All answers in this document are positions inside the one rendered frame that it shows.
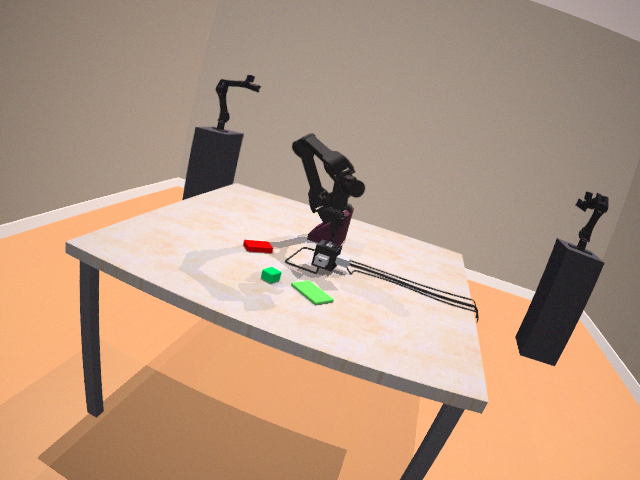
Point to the small green block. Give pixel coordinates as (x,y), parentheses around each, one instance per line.
(271,275)

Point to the green flat rectangular slab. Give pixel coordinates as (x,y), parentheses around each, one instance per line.
(312,292)

